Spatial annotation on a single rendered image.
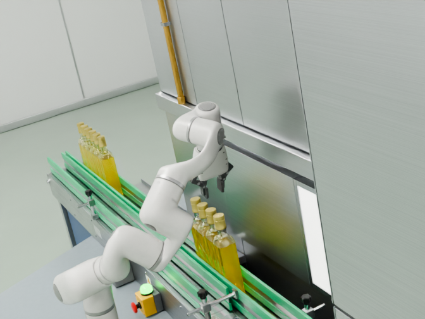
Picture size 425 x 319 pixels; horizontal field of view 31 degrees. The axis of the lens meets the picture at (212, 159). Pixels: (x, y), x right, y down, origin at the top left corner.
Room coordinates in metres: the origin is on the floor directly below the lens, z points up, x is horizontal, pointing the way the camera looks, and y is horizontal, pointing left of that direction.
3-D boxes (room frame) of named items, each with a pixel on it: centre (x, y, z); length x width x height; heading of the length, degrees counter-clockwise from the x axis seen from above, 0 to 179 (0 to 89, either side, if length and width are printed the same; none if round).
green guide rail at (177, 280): (2.80, 0.45, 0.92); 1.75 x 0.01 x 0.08; 23
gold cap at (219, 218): (2.13, 0.02, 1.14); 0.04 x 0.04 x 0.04
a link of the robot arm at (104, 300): (2.05, 0.43, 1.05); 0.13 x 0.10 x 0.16; 124
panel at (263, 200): (1.95, -0.21, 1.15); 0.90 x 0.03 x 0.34; 23
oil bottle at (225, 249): (2.13, 0.02, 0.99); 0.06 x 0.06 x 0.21; 24
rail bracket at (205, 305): (1.98, 0.08, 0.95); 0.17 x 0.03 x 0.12; 113
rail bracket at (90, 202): (2.93, 0.55, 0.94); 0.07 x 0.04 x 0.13; 113
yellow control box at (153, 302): (2.34, 0.32, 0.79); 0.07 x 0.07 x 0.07; 23
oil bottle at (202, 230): (2.23, 0.06, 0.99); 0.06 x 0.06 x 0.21; 23
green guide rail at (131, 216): (2.83, 0.38, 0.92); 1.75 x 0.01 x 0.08; 23
